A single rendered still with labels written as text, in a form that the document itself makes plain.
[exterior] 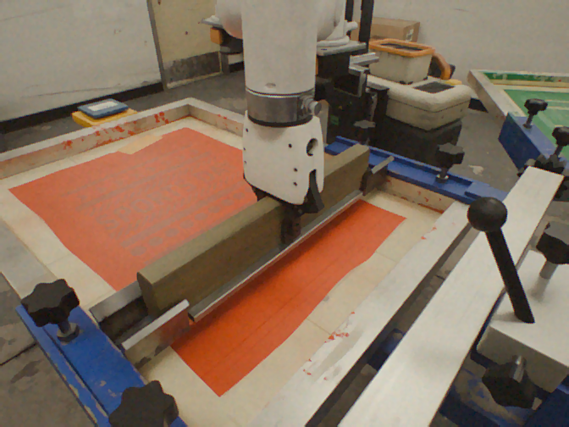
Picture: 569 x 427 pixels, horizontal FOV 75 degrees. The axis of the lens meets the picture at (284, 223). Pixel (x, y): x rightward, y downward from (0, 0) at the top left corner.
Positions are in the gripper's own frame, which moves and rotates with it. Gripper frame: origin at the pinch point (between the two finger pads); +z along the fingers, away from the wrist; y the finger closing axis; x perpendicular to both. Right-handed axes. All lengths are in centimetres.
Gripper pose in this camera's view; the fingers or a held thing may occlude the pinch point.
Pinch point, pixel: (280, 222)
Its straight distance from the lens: 50.8
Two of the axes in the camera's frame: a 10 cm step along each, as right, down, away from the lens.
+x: -6.6, 4.4, -6.1
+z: 0.0, 8.1, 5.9
